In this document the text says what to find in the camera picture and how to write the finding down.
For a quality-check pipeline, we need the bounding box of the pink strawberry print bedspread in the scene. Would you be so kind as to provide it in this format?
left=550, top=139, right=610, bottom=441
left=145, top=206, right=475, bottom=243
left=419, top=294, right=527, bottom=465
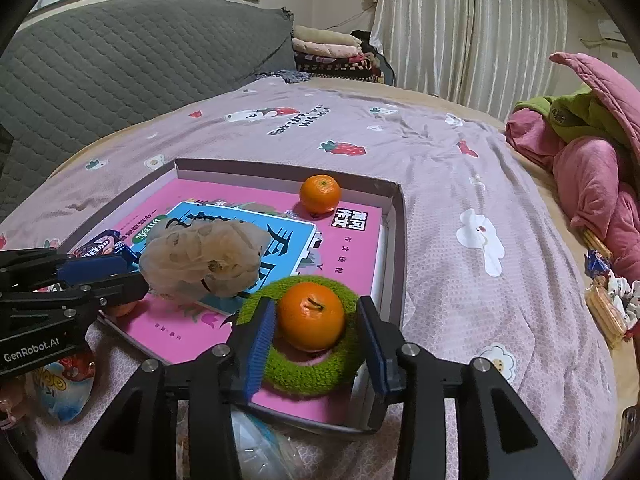
left=1, top=78, right=617, bottom=479

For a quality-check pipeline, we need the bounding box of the grey shallow cardboard tray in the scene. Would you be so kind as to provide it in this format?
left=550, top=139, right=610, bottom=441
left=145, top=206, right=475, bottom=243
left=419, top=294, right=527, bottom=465
left=60, top=158, right=406, bottom=439

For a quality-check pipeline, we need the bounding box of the orange tangerine in tray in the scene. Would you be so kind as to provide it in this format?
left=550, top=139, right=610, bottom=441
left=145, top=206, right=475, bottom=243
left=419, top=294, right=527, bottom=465
left=299, top=174, right=342, bottom=216

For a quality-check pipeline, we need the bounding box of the blue cookie snack packet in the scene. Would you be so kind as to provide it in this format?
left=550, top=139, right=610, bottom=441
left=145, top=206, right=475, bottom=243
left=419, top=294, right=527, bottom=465
left=72, top=230, right=139, bottom=268

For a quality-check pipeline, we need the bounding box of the blue book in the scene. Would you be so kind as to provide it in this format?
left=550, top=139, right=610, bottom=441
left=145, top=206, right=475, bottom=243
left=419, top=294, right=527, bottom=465
left=129, top=202, right=317, bottom=314

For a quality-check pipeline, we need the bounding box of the green fuzzy hair scrunchie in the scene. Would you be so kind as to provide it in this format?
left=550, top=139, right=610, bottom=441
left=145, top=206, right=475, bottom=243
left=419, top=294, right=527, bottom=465
left=236, top=275, right=364, bottom=396

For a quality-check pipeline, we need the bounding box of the stack of folded blankets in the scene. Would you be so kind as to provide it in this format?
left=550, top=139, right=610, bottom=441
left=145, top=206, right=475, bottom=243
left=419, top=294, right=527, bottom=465
left=292, top=25, right=387, bottom=84

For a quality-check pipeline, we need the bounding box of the grey quilted headboard cover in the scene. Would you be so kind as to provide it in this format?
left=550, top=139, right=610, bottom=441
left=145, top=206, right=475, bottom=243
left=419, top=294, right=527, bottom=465
left=1, top=0, right=295, bottom=217

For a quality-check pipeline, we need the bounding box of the beige mesh bath pouf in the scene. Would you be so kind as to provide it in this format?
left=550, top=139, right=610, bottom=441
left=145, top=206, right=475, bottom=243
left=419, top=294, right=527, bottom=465
left=139, top=219, right=271, bottom=302

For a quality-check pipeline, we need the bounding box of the pink book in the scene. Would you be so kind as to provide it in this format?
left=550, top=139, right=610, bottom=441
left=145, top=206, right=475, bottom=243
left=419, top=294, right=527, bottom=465
left=98, top=176, right=384, bottom=426

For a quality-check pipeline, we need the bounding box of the green garment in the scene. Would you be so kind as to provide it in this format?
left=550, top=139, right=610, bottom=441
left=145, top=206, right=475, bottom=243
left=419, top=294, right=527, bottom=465
left=513, top=84, right=631, bottom=148

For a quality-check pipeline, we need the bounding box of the pink quilted blanket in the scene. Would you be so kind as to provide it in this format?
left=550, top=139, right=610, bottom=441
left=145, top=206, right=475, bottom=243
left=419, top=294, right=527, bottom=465
left=506, top=52, right=639, bottom=282

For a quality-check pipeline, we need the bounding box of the orange tangerine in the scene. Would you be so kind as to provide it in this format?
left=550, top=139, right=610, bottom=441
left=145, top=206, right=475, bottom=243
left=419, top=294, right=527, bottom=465
left=277, top=282, right=346, bottom=353
left=299, top=174, right=342, bottom=216

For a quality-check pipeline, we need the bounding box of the snack packets pile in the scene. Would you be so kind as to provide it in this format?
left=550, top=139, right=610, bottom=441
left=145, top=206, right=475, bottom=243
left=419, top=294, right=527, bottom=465
left=582, top=228, right=639, bottom=349

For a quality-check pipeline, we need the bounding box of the white air conditioner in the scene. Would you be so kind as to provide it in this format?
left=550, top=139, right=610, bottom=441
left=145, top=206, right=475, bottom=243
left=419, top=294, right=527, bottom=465
left=598, top=18, right=626, bottom=44

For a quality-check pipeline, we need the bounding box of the blue red surprise egg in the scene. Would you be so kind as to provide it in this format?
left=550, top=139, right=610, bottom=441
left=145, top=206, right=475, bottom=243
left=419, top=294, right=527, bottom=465
left=32, top=348, right=96, bottom=424

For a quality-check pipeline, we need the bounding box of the white striped curtain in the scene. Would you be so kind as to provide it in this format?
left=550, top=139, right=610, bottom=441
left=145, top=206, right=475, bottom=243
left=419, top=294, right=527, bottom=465
left=371, top=0, right=568, bottom=120

